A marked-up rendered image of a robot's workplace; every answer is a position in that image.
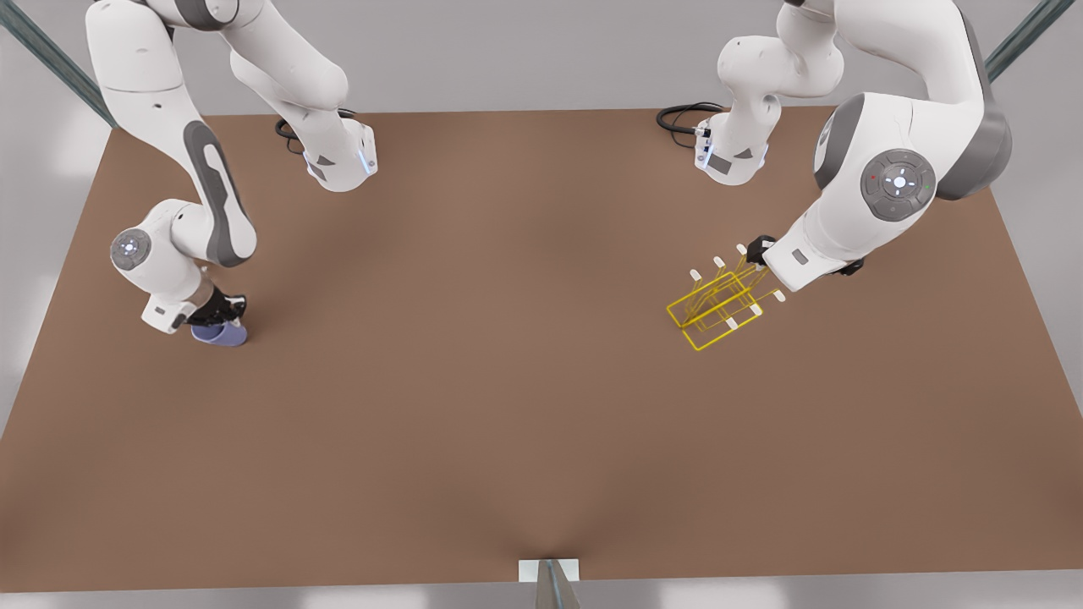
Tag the lavender blue cup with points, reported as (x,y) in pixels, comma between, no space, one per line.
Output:
(222,335)

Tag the silver frame post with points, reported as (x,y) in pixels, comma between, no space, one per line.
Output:
(554,584)
(55,59)
(1022,34)

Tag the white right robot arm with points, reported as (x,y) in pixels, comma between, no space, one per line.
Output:
(211,182)

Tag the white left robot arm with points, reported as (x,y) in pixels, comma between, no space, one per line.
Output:
(888,161)

